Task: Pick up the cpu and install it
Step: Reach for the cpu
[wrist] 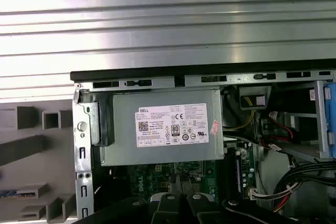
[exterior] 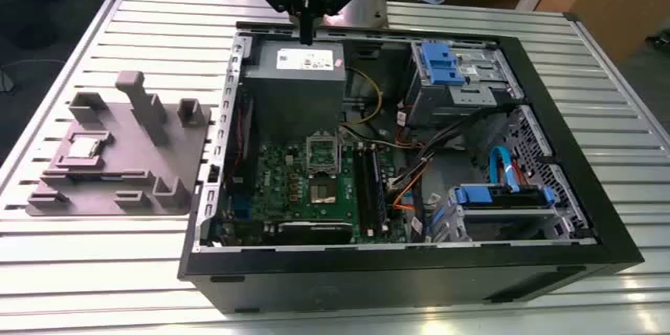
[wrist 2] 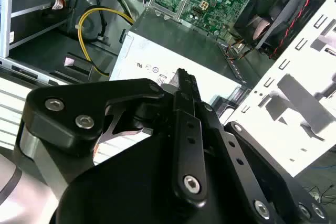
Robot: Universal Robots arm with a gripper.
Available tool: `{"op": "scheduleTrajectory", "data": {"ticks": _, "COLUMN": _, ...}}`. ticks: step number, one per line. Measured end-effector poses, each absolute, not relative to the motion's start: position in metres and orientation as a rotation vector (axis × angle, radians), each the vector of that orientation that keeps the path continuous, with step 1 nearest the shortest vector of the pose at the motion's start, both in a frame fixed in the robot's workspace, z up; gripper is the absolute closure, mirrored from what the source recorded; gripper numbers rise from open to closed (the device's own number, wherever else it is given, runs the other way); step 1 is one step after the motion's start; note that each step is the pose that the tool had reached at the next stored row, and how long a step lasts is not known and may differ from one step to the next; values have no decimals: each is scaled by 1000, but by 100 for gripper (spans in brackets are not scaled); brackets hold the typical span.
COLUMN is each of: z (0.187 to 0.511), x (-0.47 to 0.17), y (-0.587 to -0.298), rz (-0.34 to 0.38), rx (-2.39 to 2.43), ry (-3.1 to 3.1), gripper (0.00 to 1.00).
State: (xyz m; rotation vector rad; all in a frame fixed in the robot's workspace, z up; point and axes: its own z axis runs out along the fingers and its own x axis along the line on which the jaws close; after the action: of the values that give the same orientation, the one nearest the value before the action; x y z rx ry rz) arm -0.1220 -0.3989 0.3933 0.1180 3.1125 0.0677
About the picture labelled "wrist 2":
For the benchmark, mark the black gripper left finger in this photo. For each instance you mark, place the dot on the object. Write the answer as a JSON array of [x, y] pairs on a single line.
[[65, 98]]

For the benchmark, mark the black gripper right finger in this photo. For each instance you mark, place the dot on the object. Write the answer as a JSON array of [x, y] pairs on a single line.
[[262, 171]]

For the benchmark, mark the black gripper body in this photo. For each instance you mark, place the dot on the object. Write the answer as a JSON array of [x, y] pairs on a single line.
[[126, 182]]

